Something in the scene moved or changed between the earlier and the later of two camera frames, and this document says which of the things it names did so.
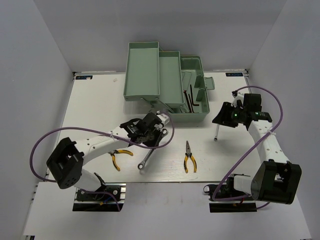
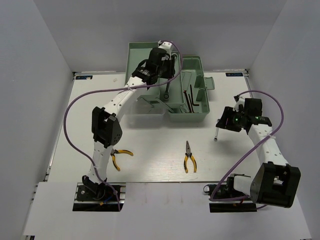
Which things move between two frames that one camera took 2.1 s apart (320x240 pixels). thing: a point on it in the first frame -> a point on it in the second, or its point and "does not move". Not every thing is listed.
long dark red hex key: x=188 y=101 does not move
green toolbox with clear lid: x=165 y=81 does not move
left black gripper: x=153 y=143 -> x=171 y=71
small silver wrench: x=215 y=138 does not move
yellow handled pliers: x=116 y=151 does not move
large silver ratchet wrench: x=164 y=133 -> x=166 y=95
